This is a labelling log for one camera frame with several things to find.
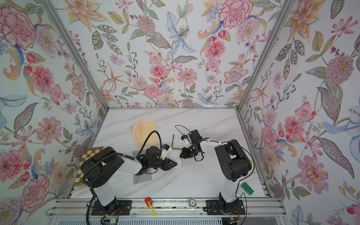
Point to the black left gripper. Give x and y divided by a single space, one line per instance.
166 165

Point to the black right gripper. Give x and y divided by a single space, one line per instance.
184 150

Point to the yellow envelope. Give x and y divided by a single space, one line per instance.
148 127

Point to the grey lavender envelope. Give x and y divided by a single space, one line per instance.
142 178

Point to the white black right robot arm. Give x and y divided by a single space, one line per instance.
233 159

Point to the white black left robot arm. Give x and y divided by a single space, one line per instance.
98 169

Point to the green bordered letter paper underneath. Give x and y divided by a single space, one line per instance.
177 143

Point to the pink envelope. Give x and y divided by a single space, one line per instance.
138 132

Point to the round silver knob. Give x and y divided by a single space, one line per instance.
192 203

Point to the yellow stick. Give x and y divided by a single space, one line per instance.
153 212

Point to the green tag label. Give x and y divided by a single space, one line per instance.
247 188

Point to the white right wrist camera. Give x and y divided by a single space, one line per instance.
185 141

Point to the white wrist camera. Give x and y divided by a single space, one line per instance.
165 150
185 141

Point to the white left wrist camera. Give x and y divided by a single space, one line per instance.
165 150

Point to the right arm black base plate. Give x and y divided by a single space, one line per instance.
217 207

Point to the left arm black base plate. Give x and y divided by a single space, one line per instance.
117 208

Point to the aluminium front rail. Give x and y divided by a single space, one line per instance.
169 208

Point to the aluminium corner frame post right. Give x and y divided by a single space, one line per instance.
263 57

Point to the aluminium corner frame post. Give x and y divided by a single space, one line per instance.
263 57
64 34

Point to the aluminium corner frame post left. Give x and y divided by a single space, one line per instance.
64 34

